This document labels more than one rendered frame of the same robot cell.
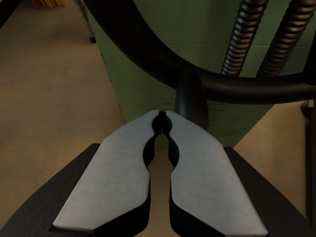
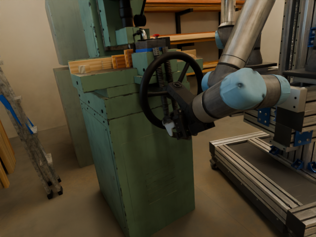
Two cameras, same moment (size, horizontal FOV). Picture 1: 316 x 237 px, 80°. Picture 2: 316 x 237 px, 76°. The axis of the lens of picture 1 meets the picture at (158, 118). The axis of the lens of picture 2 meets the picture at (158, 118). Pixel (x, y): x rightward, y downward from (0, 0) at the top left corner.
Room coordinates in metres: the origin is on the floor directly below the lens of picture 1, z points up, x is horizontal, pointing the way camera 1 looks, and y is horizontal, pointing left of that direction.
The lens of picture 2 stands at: (-0.46, 0.37, 0.97)
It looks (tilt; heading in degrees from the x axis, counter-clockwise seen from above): 19 degrees down; 327
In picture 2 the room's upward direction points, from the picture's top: 6 degrees counter-clockwise
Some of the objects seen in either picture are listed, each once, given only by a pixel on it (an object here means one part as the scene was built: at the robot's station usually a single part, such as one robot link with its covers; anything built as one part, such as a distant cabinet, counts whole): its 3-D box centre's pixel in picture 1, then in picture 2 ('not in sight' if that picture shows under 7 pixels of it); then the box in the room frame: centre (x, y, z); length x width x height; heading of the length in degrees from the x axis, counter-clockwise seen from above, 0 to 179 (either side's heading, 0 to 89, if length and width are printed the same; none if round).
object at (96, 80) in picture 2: not in sight; (146, 72); (0.35, -0.12, 0.87); 0.61 x 0.30 x 0.06; 87
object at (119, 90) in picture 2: not in sight; (140, 82); (0.40, -0.11, 0.82); 0.40 x 0.21 x 0.04; 87
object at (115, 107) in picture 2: not in sight; (127, 90); (0.58, -0.12, 0.76); 0.57 x 0.45 x 0.09; 177
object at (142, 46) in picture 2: not in sight; (154, 43); (0.26, -0.12, 0.99); 0.13 x 0.11 x 0.06; 87
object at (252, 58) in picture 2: not in sight; (249, 55); (0.30, -0.87, 0.87); 0.15 x 0.15 x 0.10
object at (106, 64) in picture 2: not in sight; (154, 58); (0.45, -0.24, 0.92); 0.55 x 0.02 x 0.04; 87
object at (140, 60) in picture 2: not in sight; (154, 62); (0.26, -0.11, 0.91); 0.15 x 0.14 x 0.09; 87
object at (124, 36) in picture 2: not in sight; (128, 38); (0.48, -0.12, 1.03); 0.14 x 0.07 x 0.09; 177
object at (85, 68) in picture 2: not in sight; (84, 69); (0.42, 0.13, 0.92); 0.03 x 0.03 x 0.03; 39
